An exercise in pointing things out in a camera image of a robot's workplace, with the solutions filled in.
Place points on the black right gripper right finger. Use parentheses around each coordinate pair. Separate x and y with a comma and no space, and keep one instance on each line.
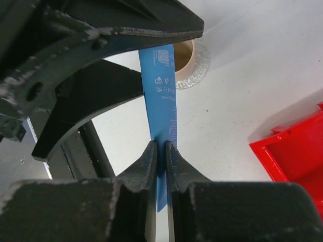
(202,210)

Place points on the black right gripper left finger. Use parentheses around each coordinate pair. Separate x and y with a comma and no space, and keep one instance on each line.
(121,208)

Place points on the beige cup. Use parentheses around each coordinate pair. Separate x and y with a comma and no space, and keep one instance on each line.
(184,59)

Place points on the red plastic organizer bin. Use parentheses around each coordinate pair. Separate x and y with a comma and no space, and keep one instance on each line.
(294,153)

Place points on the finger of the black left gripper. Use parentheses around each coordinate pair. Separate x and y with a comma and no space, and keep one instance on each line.
(45,42)
(96,89)

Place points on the blue toothpaste tube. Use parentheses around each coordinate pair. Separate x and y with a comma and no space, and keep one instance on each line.
(159,87)

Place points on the clear oval glass tray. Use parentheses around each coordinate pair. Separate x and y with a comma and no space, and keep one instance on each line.
(197,66)

